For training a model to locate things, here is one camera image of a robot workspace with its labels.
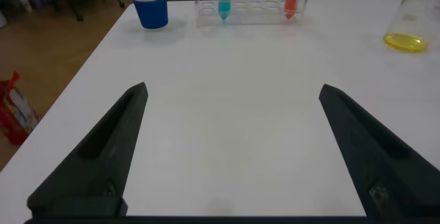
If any clear acrylic test tube rack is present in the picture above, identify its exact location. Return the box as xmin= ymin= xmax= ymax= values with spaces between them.
xmin=194 ymin=0 xmax=310 ymax=27

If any clear glass beaker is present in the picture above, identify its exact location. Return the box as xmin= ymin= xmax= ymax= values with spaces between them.
xmin=382 ymin=0 xmax=440 ymax=54

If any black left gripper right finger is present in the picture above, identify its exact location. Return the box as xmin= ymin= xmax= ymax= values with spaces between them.
xmin=318 ymin=83 xmax=440 ymax=219

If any blue paper cup white rim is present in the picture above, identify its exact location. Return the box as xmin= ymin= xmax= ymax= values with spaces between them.
xmin=126 ymin=0 xmax=169 ymax=31

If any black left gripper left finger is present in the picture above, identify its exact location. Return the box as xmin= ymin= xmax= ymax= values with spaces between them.
xmin=26 ymin=82 xmax=149 ymax=219

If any red gift bag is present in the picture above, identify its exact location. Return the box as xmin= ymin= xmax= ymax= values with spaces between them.
xmin=0 ymin=71 xmax=41 ymax=146

